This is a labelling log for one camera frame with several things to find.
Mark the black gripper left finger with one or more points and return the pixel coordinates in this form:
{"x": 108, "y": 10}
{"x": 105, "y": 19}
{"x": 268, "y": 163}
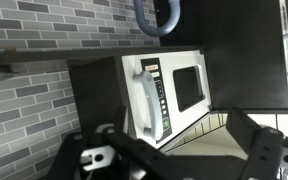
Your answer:
{"x": 110, "y": 154}

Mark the white microwave cabinet door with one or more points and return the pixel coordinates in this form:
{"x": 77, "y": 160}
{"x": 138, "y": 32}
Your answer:
{"x": 167, "y": 92}

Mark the toy kitchen play set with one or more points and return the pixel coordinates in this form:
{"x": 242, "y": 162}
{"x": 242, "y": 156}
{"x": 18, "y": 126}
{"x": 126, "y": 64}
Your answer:
{"x": 61, "y": 66}

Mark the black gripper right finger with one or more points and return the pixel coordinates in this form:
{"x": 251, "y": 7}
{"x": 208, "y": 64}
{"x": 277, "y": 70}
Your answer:
{"x": 263, "y": 145}

